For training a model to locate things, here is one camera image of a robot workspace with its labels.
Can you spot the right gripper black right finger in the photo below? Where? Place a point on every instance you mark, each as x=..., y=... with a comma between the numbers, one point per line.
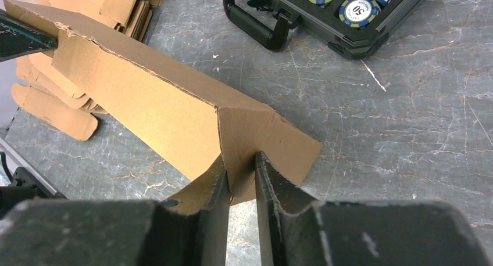
x=295, y=228

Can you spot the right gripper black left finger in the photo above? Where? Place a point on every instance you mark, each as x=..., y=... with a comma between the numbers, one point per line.
x=190, y=228

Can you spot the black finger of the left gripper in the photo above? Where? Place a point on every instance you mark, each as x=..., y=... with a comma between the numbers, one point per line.
x=20, y=39

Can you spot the cardboard box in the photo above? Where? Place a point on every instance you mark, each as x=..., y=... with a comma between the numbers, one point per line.
x=185, y=116

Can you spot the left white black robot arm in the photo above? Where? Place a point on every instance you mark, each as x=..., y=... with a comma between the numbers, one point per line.
x=24, y=182

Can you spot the black poker chip case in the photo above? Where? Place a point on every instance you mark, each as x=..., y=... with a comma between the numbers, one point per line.
x=355, y=29

